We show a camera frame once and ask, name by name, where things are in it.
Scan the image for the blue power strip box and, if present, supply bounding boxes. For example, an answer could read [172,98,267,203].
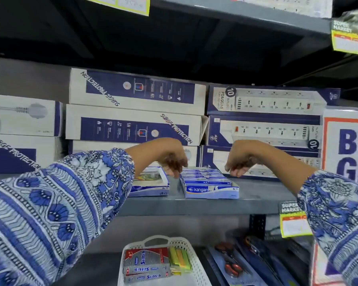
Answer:
[207,84,341,117]
[207,115,323,150]
[201,145,322,181]

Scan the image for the blue stapler box with window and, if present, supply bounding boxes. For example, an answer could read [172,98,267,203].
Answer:
[128,166,170,197]

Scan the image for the green yellow sticky notes pack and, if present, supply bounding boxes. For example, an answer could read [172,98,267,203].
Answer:
[168,246,193,276]

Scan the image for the person's left forearm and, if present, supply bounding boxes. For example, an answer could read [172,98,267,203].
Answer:
[0,139,167,286]

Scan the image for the person's right forearm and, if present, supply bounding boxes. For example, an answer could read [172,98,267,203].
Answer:
[252,143,358,286]

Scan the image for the stack of blue staple packets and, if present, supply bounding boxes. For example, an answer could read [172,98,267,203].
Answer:
[179,167,240,199]

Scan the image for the grey metal shelf board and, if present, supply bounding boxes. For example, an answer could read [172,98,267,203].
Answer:
[0,173,300,218]
[149,0,332,35]

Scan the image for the person's left hand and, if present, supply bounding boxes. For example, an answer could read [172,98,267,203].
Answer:
[154,138,189,179]

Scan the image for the white plastic basket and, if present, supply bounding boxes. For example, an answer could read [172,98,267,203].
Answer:
[117,235,213,286]

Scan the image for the plain grey cardboard box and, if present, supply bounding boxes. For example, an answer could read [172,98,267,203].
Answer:
[0,56,73,102]

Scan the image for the white box with plug picture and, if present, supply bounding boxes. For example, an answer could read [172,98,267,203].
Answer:
[0,93,64,137]

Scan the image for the orange scissors in blue pack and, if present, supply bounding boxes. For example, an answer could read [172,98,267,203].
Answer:
[207,242,261,286]

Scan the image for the dark scissors in blue pack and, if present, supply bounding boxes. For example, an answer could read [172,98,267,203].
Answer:
[235,235,302,286]

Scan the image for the white sign with orange border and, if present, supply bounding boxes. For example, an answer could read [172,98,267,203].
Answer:
[320,106,358,186]

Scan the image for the white red sign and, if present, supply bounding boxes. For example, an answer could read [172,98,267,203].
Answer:
[310,241,348,286]

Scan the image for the black shelf bracket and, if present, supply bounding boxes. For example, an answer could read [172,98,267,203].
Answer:
[249,214,267,240]

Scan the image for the red grey glue stick packet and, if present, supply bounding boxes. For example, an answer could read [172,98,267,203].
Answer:
[122,263,171,276]
[123,270,172,284]
[124,247,170,268]

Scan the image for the yellow price label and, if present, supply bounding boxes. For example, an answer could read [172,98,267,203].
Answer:
[79,0,151,17]
[330,11,358,57]
[279,201,313,239]

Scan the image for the white blue surge protector box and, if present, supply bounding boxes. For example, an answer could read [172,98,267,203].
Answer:
[68,140,202,169]
[65,104,209,147]
[0,133,64,175]
[69,68,208,116]

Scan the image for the person's right hand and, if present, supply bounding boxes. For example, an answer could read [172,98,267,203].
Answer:
[224,140,264,178]

